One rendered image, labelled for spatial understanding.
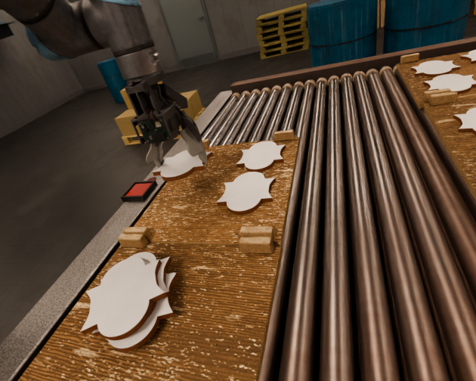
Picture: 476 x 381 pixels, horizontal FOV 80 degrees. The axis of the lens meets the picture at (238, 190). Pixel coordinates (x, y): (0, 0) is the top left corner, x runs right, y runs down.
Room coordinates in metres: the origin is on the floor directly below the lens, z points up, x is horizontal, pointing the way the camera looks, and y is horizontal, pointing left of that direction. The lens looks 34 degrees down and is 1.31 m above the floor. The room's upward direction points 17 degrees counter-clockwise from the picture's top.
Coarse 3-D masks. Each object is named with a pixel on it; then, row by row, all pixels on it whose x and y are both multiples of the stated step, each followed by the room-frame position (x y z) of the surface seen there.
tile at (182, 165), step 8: (184, 152) 0.66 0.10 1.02; (208, 152) 0.61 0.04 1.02; (168, 160) 0.63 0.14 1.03; (176, 160) 0.61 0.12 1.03; (184, 160) 0.60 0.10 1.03; (192, 160) 0.59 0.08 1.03; (200, 160) 0.57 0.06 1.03; (160, 168) 0.59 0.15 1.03; (168, 168) 0.58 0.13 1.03; (176, 168) 0.57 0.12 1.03; (184, 168) 0.56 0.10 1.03; (192, 168) 0.55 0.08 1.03; (200, 168) 0.55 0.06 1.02; (168, 176) 0.53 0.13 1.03; (176, 176) 0.53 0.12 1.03; (184, 176) 0.53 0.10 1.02
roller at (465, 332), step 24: (384, 96) 0.85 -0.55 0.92; (384, 120) 0.71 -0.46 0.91; (408, 168) 0.47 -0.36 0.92; (408, 192) 0.40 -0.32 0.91; (408, 216) 0.36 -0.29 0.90; (432, 216) 0.32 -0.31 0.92; (432, 240) 0.28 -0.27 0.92; (432, 264) 0.24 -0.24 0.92; (432, 288) 0.21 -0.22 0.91; (456, 288) 0.20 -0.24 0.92; (456, 312) 0.17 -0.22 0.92; (456, 336) 0.14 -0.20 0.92; (456, 360) 0.12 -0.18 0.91
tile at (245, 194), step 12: (240, 180) 0.57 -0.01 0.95; (252, 180) 0.56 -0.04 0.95; (264, 180) 0.54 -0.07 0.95; (228, 192) 0.54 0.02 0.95; (240, 192) 0.52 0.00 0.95; (252, 192) 0.51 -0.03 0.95; (264, 192) 0.50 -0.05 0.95; (228, 204) 0.49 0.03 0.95; (240, 204) 0.48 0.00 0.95; (252, 204) 0.47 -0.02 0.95
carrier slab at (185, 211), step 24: (240, 144) 0.79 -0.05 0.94; (288, 144) 0.70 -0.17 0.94; (216, 168) 0.69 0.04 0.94; (240, 168) 0.65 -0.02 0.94; (288, 168) 0.58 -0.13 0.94; (168, 192) 0.64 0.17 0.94; (192, 192) 0.60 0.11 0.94; (216, 192) 0.57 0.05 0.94; (288, 192) 0.49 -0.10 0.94; (144, 216) 0.56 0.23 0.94; (168, 216) 0.53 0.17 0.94; (192, 216) 0.51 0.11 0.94; (216, 216) 0.48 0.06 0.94; (240, 216) 0.46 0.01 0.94; (264, 216) 0.43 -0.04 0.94; (168, 240) 0.45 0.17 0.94; (192, 240) 0.43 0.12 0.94; (216, 240) 0.41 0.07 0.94
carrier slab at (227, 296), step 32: (128, 256) 0.44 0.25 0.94; (160, 256) 0.41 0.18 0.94; (192, 256) 0.38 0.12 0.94; (224, 256) 0.36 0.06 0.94; (256, 256) 0.34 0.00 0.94; (192, 288) 0.31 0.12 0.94; (224, 288) 0.29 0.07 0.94; (256, 288) 0.28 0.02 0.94; (64, 320) 0.33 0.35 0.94; (160, 320) 0.27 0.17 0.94; (192, 320) 0.26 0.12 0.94; (224, 320) 0.24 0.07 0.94; (256, 320) 0.23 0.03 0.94; (64, 352) 0.27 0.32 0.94; (96, 352) 0.25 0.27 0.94; (128, 352) 0.24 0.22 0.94; (160, 352) 0.22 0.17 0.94; (192, 352) 0.21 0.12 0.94; (224, 352) 0.20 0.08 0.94; (256, 352) 0.18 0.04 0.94
